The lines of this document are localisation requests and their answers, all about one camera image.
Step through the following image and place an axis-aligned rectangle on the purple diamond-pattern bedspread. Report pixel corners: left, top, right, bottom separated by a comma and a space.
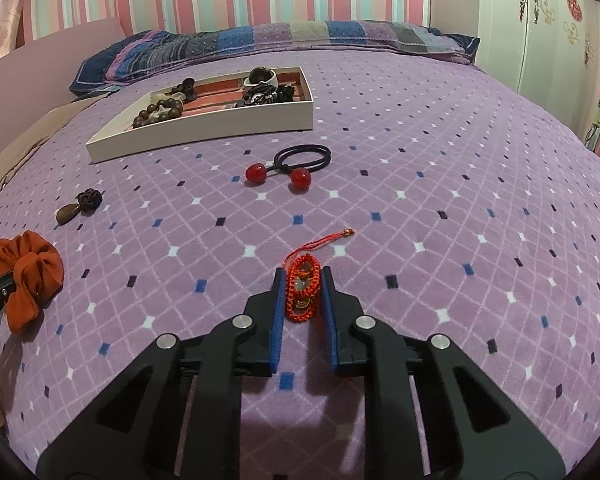
0, 50, 600, 480

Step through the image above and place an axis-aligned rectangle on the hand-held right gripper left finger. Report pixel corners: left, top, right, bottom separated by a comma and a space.
36, 266, 287, 480

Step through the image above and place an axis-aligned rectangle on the black hair tie bundle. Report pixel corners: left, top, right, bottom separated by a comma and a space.
252, 84, 297, 103

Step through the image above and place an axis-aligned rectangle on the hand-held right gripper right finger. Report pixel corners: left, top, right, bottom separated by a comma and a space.
321, 266, 566, 480

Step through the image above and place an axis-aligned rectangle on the striped patchwork pillow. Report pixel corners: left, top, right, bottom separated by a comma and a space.
70, 20, 481, 96

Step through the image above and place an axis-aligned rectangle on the red bead hair tie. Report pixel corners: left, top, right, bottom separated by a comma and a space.
245, 144, 332, 195

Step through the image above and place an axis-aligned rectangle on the cream scrunchie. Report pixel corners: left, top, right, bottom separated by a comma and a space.
149, 89, 188, 121

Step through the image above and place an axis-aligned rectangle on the black flower hair tie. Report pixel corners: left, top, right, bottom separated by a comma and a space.
236, 91, 276, 109

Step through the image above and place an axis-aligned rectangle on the brown wooden bead bracelet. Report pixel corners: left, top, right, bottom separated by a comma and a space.
132, 99, 185, 129

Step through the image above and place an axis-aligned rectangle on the brown flower hair clip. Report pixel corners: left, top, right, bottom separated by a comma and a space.
56, 188, 104, 226

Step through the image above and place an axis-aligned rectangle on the orange scrunchie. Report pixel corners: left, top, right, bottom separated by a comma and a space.
0, 230, 65, 335

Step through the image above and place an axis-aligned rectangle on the black hair claw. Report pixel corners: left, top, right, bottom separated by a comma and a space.
169, 78, 197, 102

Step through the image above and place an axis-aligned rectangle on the white jewelry tray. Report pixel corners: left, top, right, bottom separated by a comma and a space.
85, 66, 315, 164

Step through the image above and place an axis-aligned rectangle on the pink padded headboard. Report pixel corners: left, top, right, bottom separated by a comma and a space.
0, 16, 126, 181

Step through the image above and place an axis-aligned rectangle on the white decorated wardrobe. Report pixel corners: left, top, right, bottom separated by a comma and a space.
472, 0, 600, 156

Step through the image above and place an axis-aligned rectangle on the beige cloth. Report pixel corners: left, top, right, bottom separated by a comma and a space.
0, 97, 101, 201

